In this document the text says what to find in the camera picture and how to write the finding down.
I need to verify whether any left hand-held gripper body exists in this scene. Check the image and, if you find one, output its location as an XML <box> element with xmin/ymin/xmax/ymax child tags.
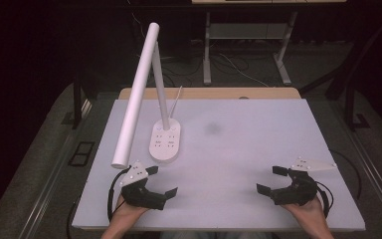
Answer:
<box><xmin>118</xmin><ymin>160</ymin><xmax>167</xmax><ymax>211</ymax></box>

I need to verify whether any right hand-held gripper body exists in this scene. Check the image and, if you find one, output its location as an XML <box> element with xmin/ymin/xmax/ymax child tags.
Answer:
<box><xmin>271</xmin><ymin>157</ymin><xmax>338</xmax><ymax>206</ymax></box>

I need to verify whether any white desk lamp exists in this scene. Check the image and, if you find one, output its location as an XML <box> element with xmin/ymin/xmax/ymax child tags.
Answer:
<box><xmin>110</xmin><ymin>22</ymin><xmax>182</xmax><ymax>170</ymax></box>

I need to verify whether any person's left hand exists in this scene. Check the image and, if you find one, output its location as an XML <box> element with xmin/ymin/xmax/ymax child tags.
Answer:
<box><xmin>110</xmin><ymin>194</ymin><xmax>150</xmax><ymax>230</ymax></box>

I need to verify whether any person's right hand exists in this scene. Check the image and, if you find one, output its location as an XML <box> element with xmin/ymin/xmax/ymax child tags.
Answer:
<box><xmin>281</xmin><ymin>195</ymin><xmax>328</xmax><ymax>230</ymax></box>

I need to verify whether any white table mat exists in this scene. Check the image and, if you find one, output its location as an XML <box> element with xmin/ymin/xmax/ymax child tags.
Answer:
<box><xmin>72</xmin><ymin>98</ymin><xmax>366</xmax><ymax>232</ymax></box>

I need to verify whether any black metal stand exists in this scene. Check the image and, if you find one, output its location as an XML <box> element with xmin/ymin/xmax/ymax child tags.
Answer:
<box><xmin>72</xmin><ymin>74</ymin><xmax>85</xmax><ymax>130</ymax></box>
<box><xmin>343</xmin><ymin>83</ymin><xmax>371</xmax><ymax>131</ymax></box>

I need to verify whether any wooden table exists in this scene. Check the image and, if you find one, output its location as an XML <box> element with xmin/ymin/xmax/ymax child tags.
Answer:
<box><xmin>117</xmin><ymin>87</ymin><xmax>302</xmax><ymax>101</ymax></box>

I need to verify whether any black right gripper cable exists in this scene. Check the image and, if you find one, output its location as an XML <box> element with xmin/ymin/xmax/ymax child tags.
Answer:
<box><xmin>314</xmin><ymin>180</ymin><xmax>334</xmax><ymax>219</ymax></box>

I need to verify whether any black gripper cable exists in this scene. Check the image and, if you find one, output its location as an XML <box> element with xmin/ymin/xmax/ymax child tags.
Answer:
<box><xmin>106</xmin><ymin>165</ymin><xmax>132</xmax><ymax>222</ymax></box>
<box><xmin>314</xmin><ymin>180</ymin><xmax>334</xmax><ymax>219</ymax></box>

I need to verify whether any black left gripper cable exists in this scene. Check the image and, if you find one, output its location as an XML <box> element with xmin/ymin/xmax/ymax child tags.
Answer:
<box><xmin>106</xmin><ymin>165</ymin><xmax>132</xmax><ymax>222</ymax></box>

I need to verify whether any thin black cable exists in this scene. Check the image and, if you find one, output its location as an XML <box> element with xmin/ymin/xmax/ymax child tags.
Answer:
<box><xmin>330</xmin><ymin>148</ymin><xmax>363</xmax><ymax>201</ymax></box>

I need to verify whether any white lamp cable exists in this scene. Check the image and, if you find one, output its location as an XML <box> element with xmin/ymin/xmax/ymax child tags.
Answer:
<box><xmin>168</xmin><ymin>85</ymin><xmax>184</xmax><ymax>120</ymax></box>

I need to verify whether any black rectangular floor frame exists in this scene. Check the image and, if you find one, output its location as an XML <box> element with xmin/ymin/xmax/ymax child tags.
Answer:
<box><xmin>67</xmin><ymin>140</ymin><xmax>96</xmax><ymax>167</ymax></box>

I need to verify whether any white floor cable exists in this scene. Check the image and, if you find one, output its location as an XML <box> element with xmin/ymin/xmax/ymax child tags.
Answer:
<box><xmin>219</xmin><ymin>53</ymin><xmax>271</xmax><ymax>89</ymax></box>

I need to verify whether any grey metal desk frame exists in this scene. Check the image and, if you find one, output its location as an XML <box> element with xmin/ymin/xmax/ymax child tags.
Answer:
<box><xmin>202</xmin><ymin>11</ymin><xmax>299</xmax><ymax>88</ymax></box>

